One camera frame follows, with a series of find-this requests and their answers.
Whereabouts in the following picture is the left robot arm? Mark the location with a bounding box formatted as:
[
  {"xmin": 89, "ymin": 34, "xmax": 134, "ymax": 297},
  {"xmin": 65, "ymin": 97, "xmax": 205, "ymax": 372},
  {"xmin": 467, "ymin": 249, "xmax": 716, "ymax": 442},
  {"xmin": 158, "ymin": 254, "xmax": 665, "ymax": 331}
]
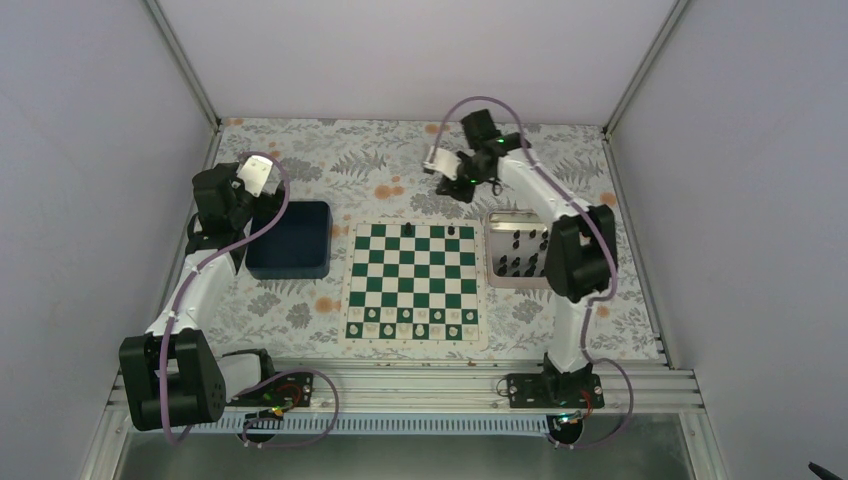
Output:
[{"xmin": 118, "ymin": 153, "xmax": 288, "ymax": 431}]

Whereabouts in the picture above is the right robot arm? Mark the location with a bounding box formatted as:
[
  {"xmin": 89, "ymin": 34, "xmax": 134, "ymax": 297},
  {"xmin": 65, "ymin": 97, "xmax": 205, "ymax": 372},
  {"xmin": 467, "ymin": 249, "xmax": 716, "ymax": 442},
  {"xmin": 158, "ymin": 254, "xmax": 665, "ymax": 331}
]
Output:
[{"xmin": 422, "ymin": 110, "xmax": 618, "ymax": 407}]

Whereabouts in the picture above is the dark blue plastic bin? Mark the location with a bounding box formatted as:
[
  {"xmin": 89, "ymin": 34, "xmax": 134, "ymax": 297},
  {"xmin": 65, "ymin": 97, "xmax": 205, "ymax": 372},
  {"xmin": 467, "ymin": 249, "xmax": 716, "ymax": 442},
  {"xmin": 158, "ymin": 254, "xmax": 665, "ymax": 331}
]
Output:
[{"xmin": 244, "ymin": 201, "xmax": 333, "ymax": 280}]

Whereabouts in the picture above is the floral patterned table mat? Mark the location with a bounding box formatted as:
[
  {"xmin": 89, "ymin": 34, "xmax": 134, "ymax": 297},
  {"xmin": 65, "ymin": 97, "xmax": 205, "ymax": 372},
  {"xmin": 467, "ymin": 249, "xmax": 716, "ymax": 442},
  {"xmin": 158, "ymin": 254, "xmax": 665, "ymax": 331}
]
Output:
[{"xmin": 203, "ymin": 118, "xmax": 660, "ymax": 363}]

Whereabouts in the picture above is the green white chessboard mat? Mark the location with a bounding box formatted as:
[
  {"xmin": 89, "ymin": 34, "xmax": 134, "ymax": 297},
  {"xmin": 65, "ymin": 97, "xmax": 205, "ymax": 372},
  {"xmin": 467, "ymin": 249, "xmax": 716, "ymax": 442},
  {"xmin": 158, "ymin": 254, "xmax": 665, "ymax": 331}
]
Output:
[{"xmin": 338, "ymin": 218, "xmax": 488, "ymax": 350}]

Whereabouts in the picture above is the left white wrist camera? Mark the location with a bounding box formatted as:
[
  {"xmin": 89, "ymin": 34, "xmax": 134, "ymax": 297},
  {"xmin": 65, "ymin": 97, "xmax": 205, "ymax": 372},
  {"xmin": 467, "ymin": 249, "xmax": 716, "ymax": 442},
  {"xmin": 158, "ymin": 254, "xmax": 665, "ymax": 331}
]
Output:
[{"xmin": 237, "ymin": 155, "xmax": 273, "ymax": 197}]

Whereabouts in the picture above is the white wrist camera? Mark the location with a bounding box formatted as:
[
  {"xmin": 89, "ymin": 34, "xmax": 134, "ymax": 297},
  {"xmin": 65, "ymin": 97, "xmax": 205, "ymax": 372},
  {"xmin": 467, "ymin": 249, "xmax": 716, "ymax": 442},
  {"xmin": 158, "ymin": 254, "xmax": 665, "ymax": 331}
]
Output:
[
  {"xmin": 422, "ymin": 147, "xmax": 461, "ymax": 181},
  {"xmin": 237, "ymin": 155, "xmax": 273, "ymax": 197}
]

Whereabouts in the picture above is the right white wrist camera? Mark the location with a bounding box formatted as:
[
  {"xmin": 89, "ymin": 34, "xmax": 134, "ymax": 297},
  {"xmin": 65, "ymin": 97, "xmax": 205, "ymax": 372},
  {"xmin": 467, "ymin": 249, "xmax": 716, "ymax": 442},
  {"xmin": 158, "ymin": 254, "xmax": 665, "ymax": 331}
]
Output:
[{"xmin": 422, "ymin": 147, "xmax": 461, "ymax": 181}]

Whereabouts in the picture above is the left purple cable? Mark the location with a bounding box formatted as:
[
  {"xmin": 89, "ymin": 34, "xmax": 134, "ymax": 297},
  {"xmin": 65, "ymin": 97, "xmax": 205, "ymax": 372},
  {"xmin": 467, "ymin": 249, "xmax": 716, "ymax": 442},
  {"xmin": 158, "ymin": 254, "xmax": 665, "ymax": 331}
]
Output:
[{"xmin": 158, "ymin": 150, "xmax": 340, "ymax": 449}]

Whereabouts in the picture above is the purple cable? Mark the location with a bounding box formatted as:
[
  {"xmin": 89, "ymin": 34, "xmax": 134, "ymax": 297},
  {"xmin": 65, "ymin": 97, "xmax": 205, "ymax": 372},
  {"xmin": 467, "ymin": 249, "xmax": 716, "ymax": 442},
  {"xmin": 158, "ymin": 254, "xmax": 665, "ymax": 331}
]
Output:
[
  {"xmin": 427, "ymin": 96, "xmax": 636, "ymax": 450},
  {"xmin": 158, "ymin": 150, "xmax": 340, "ymax": 449}
]

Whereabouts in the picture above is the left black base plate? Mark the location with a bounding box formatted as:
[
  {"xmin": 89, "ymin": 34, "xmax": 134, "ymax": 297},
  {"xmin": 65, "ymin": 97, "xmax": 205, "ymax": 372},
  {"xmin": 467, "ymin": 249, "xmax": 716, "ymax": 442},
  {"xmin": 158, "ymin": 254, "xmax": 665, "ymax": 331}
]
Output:
[{"xmin": 227, "ymin": 372, "xmax": 314, "ymax": 409}]

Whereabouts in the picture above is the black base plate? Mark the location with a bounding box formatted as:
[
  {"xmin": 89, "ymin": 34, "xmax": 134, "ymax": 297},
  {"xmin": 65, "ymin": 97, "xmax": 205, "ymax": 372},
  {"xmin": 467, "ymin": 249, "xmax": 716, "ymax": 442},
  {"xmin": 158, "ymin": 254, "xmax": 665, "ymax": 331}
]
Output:
[
  {"xmin": 505, "ymin": 373, "xmax": 605, "ymax": 409},
  {"xmin": 227, "ymin": 372, "xmax": 314, "ymax": 409}
]

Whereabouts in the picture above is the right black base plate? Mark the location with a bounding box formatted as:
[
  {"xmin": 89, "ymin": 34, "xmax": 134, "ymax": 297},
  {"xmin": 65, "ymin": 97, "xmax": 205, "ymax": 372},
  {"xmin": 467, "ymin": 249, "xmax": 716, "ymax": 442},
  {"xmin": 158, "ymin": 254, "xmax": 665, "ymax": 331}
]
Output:
[{"xmin": 505, "ymin": 373, "xmax": 605, "ymax": 409}]

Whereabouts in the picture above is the aluminium rail frame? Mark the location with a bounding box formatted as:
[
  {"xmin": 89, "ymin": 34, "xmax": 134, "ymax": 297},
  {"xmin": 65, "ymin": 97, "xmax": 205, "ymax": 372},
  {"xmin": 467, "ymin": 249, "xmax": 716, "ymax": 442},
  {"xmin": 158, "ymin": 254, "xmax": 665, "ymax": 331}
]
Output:
[{"xmin": 105, "ymin": 360, "xmax": 705, "ymax": 415}]

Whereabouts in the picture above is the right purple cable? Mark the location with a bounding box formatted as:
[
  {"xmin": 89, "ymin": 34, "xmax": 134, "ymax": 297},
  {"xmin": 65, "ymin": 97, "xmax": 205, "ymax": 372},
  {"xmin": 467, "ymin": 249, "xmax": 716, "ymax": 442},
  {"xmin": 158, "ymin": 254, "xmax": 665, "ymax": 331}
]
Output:
[{"xmin": 427, "ymin": 96, "xmax": 636, "ymax": 450}]

